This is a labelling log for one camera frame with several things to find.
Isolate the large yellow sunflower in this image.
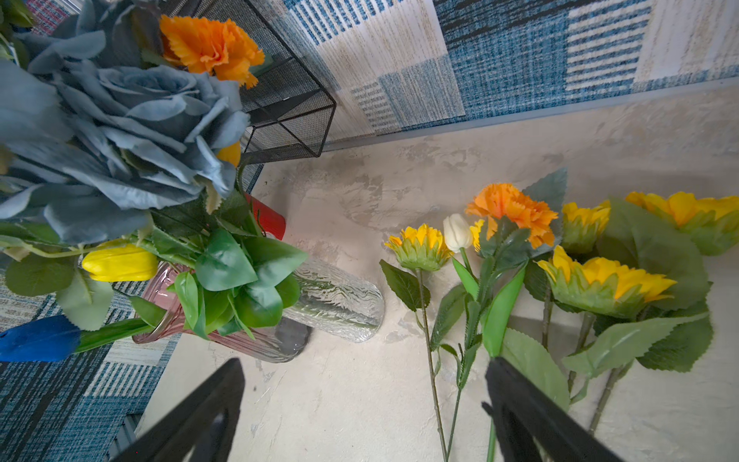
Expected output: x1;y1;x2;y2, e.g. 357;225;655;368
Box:
625;192;738;256

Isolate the grey blue rose bunch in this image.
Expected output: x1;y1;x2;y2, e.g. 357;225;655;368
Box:
1;1;256;246

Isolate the white tulip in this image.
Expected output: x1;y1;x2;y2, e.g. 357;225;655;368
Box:
443;214;525;450

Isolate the red flower pot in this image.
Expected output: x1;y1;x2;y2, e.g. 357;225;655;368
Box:
244;194;287;241

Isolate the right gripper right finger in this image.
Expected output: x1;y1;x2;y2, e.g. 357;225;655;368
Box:
482;357;622;462

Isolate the small blue flower bud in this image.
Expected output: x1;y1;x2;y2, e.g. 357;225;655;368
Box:
0;314;157;365

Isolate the yellow tulip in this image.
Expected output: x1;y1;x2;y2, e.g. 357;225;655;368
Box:
82;244;159;283

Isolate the orange marigold bunch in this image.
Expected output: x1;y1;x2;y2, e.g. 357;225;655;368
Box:
159;13;560;405

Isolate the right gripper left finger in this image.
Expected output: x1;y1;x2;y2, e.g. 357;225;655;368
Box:
117;358;246;461

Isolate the clear glass vase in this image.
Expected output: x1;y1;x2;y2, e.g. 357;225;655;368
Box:
283;257;385;343

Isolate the black wire mesh shelf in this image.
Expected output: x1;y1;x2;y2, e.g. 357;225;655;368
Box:
160;1;337;165

